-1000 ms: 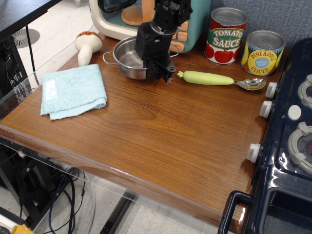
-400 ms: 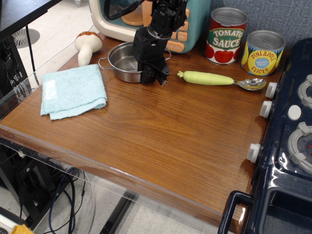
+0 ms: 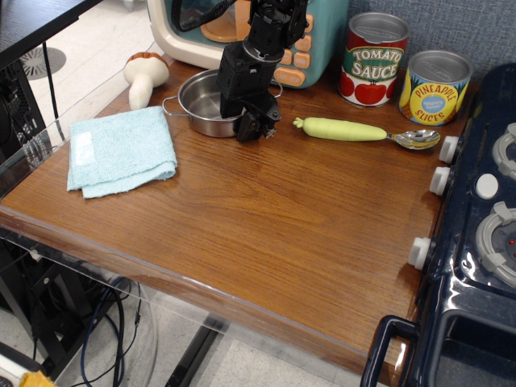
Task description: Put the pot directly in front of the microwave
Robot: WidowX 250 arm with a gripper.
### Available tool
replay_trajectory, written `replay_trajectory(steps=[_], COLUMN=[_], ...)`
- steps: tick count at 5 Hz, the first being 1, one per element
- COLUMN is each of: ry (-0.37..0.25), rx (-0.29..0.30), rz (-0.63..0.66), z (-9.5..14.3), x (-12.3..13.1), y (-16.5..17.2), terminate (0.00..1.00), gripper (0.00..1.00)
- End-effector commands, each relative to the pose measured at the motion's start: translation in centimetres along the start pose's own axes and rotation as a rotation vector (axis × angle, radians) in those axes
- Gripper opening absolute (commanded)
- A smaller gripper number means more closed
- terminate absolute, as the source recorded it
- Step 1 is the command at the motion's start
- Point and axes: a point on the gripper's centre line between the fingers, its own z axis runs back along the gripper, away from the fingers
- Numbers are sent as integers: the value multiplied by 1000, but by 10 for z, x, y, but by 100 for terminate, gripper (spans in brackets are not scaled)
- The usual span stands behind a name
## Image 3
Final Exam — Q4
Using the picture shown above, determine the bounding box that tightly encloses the orange toy plate in microwave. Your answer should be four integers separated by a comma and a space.
201, 14, 237, 43

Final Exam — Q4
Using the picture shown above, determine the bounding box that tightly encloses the light blue folded cloth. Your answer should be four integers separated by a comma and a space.
67, 106, 177, 199

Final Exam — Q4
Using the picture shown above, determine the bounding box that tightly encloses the white stove knob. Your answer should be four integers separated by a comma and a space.
408, 237, 431, 270
439, 135, 460, 164
430, 167, 451, 196

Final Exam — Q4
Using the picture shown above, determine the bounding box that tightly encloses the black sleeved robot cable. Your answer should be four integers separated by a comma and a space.
171, 0, 253, 33

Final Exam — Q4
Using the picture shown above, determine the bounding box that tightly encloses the toy microwave oven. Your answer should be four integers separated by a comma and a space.
147, 1, 348, 89

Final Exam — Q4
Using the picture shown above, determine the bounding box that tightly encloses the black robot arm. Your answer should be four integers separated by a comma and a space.
216, 1, 308, 143

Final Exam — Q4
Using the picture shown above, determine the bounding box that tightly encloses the spoon with green carrot handle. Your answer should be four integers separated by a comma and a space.
293, 117, 441, 150

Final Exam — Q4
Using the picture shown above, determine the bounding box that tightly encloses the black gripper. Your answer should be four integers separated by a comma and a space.
216, 40, 281, 143

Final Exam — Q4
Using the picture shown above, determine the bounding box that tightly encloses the dark blue toy stove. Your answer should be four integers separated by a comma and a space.
360, 64, 515, 386

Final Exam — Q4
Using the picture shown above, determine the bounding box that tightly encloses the black desk top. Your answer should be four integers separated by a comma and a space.
1, 0, 100, 69

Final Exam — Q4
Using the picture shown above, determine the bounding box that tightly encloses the blue cable under table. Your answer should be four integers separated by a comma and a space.
79, 288, 126, 387

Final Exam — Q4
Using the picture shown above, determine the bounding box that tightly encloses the small stainless steel pan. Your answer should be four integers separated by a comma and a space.
162, 68, 284, 139

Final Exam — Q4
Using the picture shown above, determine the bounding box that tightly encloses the pineapple slices can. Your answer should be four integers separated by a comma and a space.
398, 50, 473, 127

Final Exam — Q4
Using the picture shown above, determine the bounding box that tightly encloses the plush mushroom toy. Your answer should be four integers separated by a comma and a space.
123, 52, 169, 110

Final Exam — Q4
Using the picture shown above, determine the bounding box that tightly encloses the black table leg frame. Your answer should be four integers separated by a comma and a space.
164, 318, 225, 387

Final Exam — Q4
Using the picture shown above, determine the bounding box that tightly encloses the tomato sauce can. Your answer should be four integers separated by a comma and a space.
339, 12, 410, 106

